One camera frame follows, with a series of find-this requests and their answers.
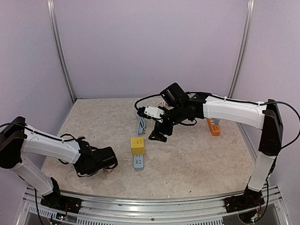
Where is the blue power strip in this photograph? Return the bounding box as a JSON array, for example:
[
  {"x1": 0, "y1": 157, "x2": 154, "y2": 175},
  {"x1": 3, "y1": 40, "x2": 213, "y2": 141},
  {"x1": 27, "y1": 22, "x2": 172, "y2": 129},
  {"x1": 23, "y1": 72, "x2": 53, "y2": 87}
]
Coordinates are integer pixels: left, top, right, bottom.
[{"x1": 133, "y1": 155, "x2": 144, "y2": 171}]

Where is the blue usb charger plug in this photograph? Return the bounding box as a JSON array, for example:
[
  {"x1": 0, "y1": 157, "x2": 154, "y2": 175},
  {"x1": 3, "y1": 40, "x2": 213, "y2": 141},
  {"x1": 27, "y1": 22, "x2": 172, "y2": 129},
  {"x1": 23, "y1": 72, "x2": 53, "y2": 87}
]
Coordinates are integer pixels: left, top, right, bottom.
[{"x1": 212, "y1": 119, "x2": 220, "y2": 125}]

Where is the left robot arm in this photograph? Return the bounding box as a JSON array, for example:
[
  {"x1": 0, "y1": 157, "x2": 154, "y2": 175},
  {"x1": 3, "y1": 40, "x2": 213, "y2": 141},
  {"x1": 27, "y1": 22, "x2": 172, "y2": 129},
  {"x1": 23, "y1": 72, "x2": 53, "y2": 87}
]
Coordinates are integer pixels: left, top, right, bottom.
[{"x1": 0, "y1": 116, "x2": 118, "y2": 209}]

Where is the right aluminium frame post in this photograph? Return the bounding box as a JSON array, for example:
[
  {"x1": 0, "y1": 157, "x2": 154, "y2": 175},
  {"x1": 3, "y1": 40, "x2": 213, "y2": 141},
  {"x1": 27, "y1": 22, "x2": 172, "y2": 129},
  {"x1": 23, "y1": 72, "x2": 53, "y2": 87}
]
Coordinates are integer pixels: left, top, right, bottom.
[{"x1": 228, "y1": 0, "x2": 255, "y2": 98}]

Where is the yellow cube socket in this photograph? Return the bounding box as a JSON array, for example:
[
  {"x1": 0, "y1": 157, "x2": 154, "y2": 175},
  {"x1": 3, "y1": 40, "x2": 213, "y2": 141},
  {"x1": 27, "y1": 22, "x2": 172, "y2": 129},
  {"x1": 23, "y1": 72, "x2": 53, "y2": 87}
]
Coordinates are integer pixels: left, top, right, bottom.
[{"x1": 130, "y1": 137, "x2": 145, "y2": 155}]

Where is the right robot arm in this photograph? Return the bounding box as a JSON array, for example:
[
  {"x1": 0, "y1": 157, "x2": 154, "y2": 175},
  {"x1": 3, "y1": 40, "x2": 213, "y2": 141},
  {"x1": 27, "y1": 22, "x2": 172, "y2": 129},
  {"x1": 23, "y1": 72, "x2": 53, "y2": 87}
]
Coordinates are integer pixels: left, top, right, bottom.
[{"x1": 139, "y1": 82, "x2": 300, "y2": 212}]

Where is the orange power strip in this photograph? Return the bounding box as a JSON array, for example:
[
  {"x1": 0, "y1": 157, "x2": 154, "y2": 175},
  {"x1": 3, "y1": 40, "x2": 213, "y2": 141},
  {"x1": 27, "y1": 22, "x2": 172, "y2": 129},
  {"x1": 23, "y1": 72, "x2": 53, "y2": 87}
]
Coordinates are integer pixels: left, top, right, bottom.
[{"x1": 206, "y1": 119, "x2": 221, "y2": 136}]

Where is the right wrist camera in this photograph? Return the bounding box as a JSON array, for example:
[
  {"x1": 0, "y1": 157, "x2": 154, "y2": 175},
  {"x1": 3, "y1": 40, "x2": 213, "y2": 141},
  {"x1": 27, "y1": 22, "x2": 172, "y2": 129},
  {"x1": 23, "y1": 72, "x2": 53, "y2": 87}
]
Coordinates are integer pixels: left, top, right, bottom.
[{"x1": 137, "y1": 106, "x2": 165, "y2": 122}]

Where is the left aluminium frame post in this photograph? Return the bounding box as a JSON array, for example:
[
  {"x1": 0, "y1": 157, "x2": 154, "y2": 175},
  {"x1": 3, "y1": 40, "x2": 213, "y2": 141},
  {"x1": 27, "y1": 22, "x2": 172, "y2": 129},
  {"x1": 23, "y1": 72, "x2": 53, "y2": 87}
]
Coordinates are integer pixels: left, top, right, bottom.
[{"x1": 46, "y1": 0, "x2": 77, "y2": 104}]

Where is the aluminium frame post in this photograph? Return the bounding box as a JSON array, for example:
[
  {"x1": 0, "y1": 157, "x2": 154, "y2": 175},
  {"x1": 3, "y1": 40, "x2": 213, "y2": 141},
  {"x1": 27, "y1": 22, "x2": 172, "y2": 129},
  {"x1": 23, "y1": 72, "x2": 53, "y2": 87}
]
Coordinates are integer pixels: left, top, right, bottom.
[
  {"x1": 46, "y1": 0, "x2": 77, "y2": 104},
  {"x1": 228, "y1": 0, "x2": 255, "y2": 98}
]

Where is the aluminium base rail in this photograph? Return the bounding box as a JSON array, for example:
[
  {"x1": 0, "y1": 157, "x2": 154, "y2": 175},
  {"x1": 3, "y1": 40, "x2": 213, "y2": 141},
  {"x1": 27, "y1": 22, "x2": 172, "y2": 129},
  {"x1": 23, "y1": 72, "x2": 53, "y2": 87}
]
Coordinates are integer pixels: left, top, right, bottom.
[{"x1": 22, "y1": 185, "x2": 289, "y2": 225}]

